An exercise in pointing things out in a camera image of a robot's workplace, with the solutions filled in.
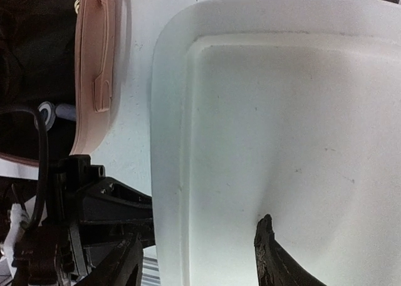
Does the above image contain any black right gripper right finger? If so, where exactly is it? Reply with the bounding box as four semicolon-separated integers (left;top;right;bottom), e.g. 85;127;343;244
254;214;324;286

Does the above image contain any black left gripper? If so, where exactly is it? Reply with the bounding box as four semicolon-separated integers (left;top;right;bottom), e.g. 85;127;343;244
9;155;153;285

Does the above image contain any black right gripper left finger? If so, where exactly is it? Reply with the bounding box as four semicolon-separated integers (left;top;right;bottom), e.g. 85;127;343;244
77;231;144;285

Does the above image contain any white plastic storage bin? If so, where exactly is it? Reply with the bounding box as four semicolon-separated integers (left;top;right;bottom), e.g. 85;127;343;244
150;0;400;285

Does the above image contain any beige hard-shell suitcase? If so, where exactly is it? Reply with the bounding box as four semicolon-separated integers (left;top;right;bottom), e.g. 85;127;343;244
1;0;117;160

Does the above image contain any grey cylindrical tube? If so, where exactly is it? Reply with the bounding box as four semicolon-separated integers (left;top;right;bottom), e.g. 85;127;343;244
55;103;76;122

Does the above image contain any round tin blue lid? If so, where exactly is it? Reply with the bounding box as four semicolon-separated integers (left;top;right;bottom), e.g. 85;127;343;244
38;101;56;131

